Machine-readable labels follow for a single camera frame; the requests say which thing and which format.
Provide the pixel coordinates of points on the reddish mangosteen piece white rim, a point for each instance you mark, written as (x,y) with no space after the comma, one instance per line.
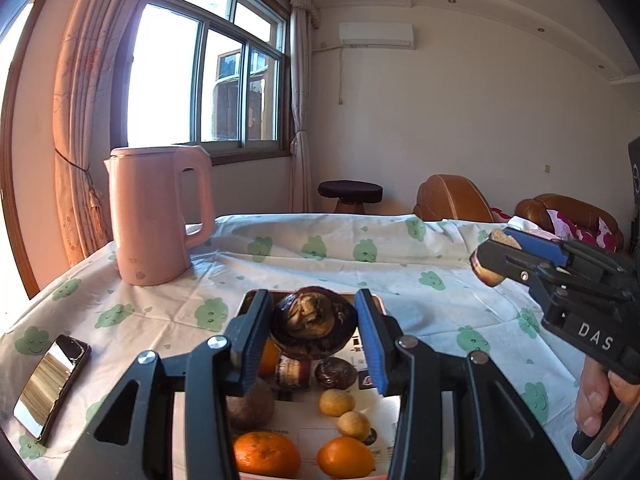
(292,372)

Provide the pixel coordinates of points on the small smooth orange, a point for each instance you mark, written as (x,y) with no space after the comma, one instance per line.
(345,459)

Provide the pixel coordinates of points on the sliding glass window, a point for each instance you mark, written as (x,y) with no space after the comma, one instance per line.
(200,75)

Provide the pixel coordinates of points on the metal tin box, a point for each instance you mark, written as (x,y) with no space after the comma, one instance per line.
(378,305)

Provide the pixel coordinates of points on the large textured orange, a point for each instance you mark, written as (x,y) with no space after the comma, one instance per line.
(265,455)

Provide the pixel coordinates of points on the pink patterned curtain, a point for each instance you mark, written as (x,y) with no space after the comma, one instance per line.
(80,110)

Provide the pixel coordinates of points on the person's right hand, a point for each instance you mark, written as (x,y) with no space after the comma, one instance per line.
(590,400)

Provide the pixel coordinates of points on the dark whole mangosteen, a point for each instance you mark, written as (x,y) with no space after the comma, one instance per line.
(315,320)

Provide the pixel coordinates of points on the yellowish longan fruit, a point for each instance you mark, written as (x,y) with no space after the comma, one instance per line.
(353,426)
(337,402)

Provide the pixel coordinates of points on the pink electric kettle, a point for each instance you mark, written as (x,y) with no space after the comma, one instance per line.
(150,220)

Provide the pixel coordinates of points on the pale narrow curtain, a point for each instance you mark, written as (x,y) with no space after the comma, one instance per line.
(301,110)

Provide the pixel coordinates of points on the round brown stemmed fruit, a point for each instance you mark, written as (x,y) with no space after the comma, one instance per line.
(250,405)

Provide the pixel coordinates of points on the white wall air conditioner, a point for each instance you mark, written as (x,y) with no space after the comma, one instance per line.
(377,35)

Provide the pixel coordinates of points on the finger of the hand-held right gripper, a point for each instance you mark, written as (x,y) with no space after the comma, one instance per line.
(537,246)
(505,262)

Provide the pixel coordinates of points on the round dark stool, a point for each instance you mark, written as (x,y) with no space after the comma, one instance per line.
(350,190)

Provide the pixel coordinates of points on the partly hidden orange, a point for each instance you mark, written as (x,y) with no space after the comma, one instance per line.
(269,360)

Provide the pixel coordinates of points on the brown leather sofa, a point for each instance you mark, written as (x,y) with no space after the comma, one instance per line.
(575,205)

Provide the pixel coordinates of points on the brown leather armchair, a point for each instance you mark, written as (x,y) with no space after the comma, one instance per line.
(450,200)

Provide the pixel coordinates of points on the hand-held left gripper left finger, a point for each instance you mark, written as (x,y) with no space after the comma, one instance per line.
(248,360)

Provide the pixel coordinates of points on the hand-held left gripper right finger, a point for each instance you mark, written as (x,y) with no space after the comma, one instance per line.
(372,350)

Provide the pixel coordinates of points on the white tablecloth green cloud print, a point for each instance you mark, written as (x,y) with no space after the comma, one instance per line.
(325,265)

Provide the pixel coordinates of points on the black smartphone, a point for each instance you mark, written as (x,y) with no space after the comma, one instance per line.
(50,390)

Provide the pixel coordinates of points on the small dark mangosteen piece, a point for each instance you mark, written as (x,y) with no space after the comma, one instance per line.
(335,374)

